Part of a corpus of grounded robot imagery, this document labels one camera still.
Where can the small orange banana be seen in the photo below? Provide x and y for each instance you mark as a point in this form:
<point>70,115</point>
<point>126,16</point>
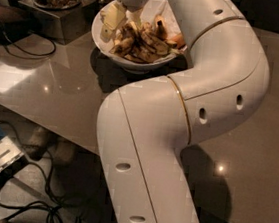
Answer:
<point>177,41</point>

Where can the spotted banana bunch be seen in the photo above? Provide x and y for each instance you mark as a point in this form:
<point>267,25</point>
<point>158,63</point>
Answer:
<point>147,47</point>

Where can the dark round appliance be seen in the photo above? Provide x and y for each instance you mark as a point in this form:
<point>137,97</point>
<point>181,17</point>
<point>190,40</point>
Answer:
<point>15,24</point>

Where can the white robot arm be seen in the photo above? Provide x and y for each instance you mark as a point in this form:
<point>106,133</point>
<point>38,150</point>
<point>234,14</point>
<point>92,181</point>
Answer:
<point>143,127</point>

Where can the white ceramic bowl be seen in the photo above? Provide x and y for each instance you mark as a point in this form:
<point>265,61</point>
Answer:
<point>150,11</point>

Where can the small upright yellow banana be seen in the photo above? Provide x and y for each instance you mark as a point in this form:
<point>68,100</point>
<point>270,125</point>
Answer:
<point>160,29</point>

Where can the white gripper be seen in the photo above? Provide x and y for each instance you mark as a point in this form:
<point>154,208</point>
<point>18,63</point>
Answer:
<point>114,14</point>

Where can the long spotted banana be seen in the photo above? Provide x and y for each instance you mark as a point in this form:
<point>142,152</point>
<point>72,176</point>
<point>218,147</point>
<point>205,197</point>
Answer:
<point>122,39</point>

